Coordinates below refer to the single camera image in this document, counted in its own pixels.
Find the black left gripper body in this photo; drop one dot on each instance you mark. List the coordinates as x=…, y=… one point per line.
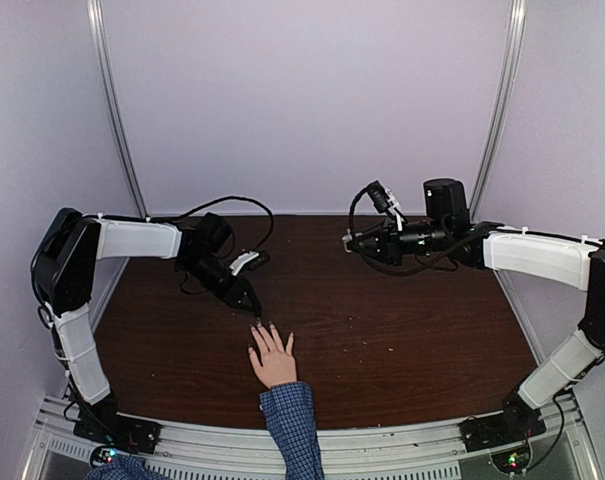
x=235, y=288

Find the slotted aluminium base rail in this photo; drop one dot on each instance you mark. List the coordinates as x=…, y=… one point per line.
x=559, y=447

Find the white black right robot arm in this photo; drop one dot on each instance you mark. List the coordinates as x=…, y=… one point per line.
x=447, y=232

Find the blue checkered shirt sleeve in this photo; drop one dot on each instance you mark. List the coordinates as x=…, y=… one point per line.
x=289, y=415

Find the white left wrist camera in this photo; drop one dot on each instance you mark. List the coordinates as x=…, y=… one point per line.
x=249, y=261

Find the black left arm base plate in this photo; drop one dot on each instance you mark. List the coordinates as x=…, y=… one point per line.
x=128, y=434

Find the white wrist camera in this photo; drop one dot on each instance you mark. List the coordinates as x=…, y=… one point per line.
x=385, y=202
x=249, y=261

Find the right aluminium frame post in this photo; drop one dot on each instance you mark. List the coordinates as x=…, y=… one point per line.
x=508, y=73

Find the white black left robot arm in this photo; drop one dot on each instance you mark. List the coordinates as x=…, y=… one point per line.
x=62, y=276

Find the mannequin hand with painted nails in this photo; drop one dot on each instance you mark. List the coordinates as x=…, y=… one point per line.
x=272, y=359

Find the clear nail polish bottle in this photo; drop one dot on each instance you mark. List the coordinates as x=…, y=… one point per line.
x=347, y=241

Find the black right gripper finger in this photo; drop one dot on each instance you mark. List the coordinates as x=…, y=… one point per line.
x=370, y=234
x=372, y=252

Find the left aluminium frame post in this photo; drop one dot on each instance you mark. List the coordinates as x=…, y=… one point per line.
x=98, y=32

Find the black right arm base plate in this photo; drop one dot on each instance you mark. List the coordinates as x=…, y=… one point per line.
x=502, y=432

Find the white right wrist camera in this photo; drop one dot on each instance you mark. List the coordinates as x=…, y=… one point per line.
x=385, y=202

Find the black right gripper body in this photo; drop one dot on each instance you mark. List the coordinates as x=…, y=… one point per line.
x=394, y=248

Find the aluminium frame post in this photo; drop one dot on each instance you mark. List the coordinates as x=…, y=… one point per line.
x=508, y=73
x=98, y=32

